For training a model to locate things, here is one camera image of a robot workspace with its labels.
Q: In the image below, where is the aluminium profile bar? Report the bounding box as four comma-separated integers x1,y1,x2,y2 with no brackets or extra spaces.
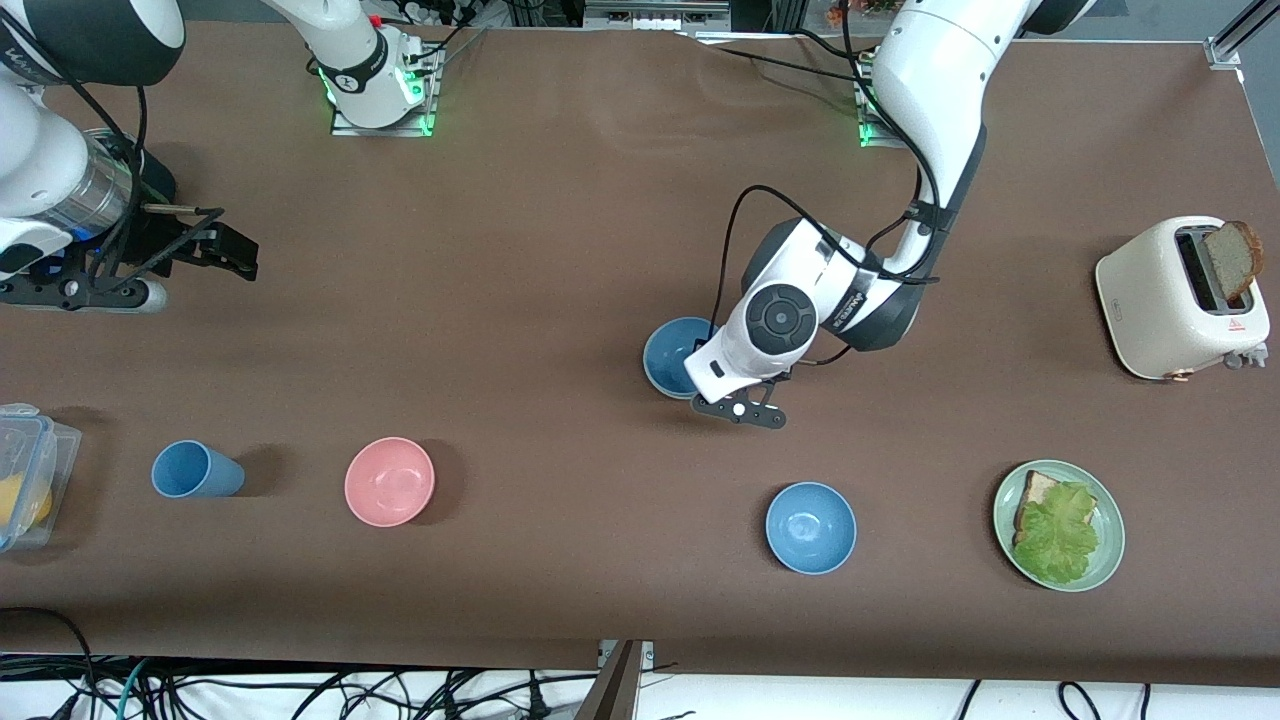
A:
1207,0,1280,69

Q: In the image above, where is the black round canister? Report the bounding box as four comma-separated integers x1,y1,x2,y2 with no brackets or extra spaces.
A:
120,135,179,206

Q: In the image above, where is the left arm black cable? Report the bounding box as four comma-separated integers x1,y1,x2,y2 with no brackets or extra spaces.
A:
710,0,946,331

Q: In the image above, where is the black looped cable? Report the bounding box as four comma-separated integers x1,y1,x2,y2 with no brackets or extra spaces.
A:
0,607,98,720

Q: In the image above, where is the blue ribbed cup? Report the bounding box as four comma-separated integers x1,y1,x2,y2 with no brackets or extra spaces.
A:
151,440,246,499

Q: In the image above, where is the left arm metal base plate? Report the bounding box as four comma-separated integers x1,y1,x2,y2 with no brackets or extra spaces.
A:
853,50,911,149

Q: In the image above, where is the black cable across table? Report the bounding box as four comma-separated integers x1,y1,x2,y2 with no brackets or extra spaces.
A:
685,28,876,86

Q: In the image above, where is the clear plastic container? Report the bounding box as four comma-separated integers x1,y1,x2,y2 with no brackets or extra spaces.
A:
0,403,83,553

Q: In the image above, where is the white bread slice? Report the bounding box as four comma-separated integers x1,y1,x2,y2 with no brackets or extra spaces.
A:
1013,470,1076,546

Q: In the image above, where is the cream toaster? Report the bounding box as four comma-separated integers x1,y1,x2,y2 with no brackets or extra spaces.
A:
1095,216,1273,382

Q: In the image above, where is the grey metal table bracket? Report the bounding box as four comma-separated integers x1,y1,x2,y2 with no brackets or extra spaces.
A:
575,640,656,720

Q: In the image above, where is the brown bread slice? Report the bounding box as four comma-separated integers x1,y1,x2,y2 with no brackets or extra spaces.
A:
1200,220,1265,303

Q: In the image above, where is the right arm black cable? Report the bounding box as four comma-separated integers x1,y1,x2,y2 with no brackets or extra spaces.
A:
0,30,151,281

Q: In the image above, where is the grey power strip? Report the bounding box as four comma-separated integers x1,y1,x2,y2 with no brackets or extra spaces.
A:
583,0,733,33

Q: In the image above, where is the green plate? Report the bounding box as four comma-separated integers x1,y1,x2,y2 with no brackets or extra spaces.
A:
993,459,1126,593

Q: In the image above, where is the teal cable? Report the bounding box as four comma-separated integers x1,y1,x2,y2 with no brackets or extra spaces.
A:
118,658,151,720

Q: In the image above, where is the pink bowl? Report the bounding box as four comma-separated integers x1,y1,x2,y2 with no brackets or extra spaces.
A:
344,437,437,528

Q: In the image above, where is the bread with lettuce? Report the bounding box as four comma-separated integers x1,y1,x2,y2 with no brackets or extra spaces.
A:
1012,482,1101,586

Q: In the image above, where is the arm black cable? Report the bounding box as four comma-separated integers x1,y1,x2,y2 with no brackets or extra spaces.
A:
710,0,946,331
0,30,151,281

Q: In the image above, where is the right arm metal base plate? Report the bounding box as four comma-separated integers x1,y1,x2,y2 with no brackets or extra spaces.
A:
330,45,441,138

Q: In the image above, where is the blue bowl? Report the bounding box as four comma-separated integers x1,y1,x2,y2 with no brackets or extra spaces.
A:
765,482,858,576
642,317,721,400

